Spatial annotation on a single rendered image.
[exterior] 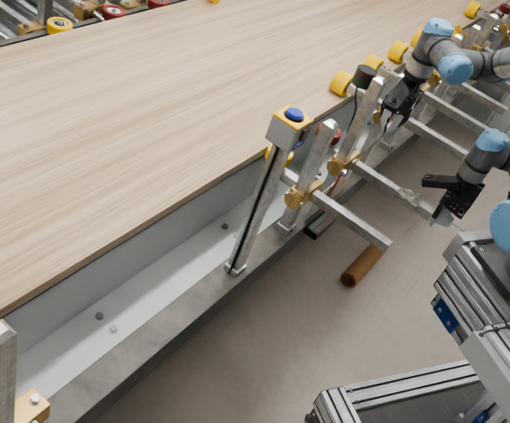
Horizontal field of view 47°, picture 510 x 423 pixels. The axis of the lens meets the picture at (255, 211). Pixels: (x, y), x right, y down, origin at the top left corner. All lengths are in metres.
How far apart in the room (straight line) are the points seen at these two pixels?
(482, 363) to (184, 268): 0.82
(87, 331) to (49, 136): 0.51
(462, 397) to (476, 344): 0.94
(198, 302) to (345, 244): 1.54
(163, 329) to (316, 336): 1.16
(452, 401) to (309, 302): 0.71
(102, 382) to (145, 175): 0.52
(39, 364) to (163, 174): 0.55
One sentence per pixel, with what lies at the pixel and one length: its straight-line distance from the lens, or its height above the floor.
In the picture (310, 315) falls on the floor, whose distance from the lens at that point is 2.59.
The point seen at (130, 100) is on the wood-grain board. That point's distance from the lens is 1.80.
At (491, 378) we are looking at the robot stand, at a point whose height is 0.91.
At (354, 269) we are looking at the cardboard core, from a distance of 2.76.
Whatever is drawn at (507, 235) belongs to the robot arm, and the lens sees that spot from 1.36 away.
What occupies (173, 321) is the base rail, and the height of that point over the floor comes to 0.70.
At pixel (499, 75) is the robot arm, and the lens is 1.67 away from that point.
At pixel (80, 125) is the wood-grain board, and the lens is 1.67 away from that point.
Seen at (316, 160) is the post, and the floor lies 0.99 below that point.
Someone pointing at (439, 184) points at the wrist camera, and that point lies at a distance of 1.84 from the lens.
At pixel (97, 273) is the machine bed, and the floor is 0.74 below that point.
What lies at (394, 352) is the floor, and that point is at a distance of 2.66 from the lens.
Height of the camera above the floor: 1.89
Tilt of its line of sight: 40 degrees down
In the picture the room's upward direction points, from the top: 21 degrees clockwise
